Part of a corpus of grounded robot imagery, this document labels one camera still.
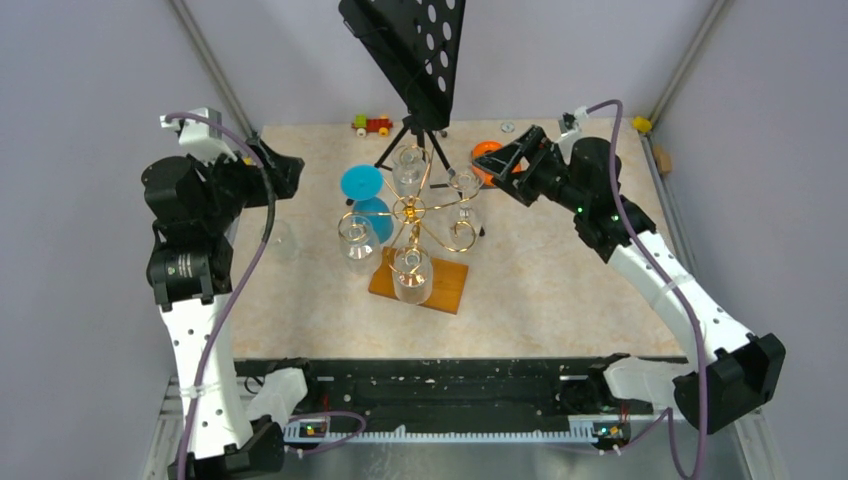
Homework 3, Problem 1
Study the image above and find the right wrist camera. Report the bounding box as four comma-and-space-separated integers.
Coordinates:
557, 106, 589, 143

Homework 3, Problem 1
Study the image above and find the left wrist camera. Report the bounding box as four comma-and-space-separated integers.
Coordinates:
160, 115, 236, 165

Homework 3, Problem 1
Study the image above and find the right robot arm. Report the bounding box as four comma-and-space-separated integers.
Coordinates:
472, 125, 786, 434

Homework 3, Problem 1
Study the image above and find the black music stand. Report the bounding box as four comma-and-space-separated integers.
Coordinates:
338, 0, 466, 173

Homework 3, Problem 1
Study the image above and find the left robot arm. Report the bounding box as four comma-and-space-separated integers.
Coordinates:
141, 139, 305, 479

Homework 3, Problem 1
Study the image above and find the clear wine glass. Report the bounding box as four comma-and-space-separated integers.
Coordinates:
337, 212, 382, 276
391, 244, 434, 305
448, 164, 485, 248
391, 145, 428, 197
265, 218, 298, 262

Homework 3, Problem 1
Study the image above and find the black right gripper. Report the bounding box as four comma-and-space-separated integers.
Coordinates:
473, 125, 589, 213

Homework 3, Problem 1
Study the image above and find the blue plastic wine glass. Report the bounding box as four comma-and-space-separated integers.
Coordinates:
340, 165, 394, 244

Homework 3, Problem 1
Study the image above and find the orange tape dispenser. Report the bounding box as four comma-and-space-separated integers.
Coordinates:
472, 142, 523, 192

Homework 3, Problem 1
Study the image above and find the yellow corner clamp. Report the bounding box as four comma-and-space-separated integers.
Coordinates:
631, 116, 653, 135

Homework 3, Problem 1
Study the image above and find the gold wire glass rack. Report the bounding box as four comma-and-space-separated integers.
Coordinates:
379, 147, 482, 253

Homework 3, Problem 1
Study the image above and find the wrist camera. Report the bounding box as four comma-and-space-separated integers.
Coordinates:
557, 106, 589, 143
160, 115, 236, 165

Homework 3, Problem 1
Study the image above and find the colourful toy train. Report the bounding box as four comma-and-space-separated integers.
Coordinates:
351, 114, 394, 137

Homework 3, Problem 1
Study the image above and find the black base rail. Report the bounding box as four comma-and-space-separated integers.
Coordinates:
236, 357, 656, 434

